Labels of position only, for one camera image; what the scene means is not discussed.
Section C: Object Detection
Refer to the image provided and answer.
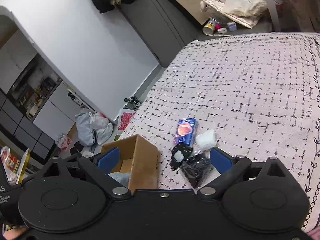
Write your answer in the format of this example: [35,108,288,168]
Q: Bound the grey pink plush toy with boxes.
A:
[108,172,130,187]

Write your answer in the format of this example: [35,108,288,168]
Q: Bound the black item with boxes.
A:
[181,153,212,189]

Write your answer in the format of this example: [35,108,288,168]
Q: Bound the white soft packet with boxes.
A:
[195,129,217,151]

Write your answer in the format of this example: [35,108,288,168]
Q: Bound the black pouch white patch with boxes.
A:
[170,142,193,171]

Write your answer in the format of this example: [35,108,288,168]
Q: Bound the blue planet tissue pack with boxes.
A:
[174,118,198,147]

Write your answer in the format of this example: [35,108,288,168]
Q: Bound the person right hand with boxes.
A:
[3,226,27,240]

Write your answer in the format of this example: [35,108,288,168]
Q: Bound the white bath mat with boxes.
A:
[81,151,94,158]

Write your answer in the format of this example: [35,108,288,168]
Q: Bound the black slippers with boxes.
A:
[69,141,84,155]

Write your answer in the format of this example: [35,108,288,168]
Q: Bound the grey garbage bag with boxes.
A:
[75,109,99,147]

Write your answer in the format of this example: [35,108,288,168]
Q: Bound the white garbage bag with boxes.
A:
[89,112,113,145]

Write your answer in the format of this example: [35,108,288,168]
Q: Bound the brown cardboard box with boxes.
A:
[100,134,159,192]

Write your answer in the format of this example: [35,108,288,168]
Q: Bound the red white plastic bag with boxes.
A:
[118,109,136,131]

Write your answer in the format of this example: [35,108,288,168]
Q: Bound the white cabinet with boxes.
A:
[33,82,81,140]

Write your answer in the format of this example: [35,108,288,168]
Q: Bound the white black patterned bedspread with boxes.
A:
[122,33,319,232]

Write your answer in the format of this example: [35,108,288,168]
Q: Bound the pink bed sheet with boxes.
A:
[308,226,320,240]

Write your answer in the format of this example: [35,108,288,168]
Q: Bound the paper cup on floor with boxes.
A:
[202,17,220,36]

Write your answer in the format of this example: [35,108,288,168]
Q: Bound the dark grey door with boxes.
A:
[120,0,200,67]

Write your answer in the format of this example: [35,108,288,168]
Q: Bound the beige tote bag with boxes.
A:
[200,0,268,29]

